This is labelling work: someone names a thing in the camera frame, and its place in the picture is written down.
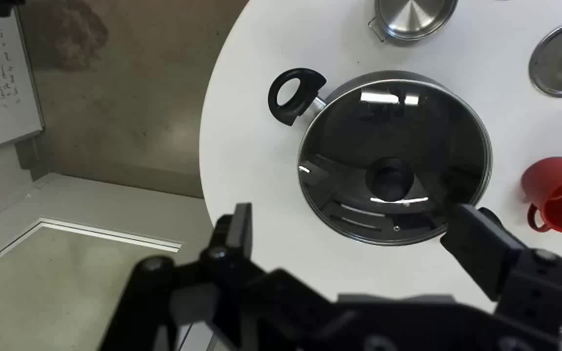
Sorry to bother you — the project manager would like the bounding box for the shallow silver steel pot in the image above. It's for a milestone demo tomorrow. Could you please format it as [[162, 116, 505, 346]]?
[[367, 0, 460, 50]]

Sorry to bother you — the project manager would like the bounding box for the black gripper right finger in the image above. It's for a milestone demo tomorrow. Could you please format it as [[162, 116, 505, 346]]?
[[439, 204, 562, 348]]

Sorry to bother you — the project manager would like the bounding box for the black cooking pot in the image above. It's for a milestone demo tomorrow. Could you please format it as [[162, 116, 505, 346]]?
[[265, 67, 496, 251]]

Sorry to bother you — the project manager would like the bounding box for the red cup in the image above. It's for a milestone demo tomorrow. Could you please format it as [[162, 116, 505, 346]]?
[[519, 155, 562, 239]]

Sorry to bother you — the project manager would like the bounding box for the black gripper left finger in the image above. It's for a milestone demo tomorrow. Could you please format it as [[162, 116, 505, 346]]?
[[101, 202, 322, 351]]

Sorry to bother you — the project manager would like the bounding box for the glass lid with black knob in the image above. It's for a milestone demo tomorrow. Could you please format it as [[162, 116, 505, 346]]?
[[297, 79, 492, 245]]

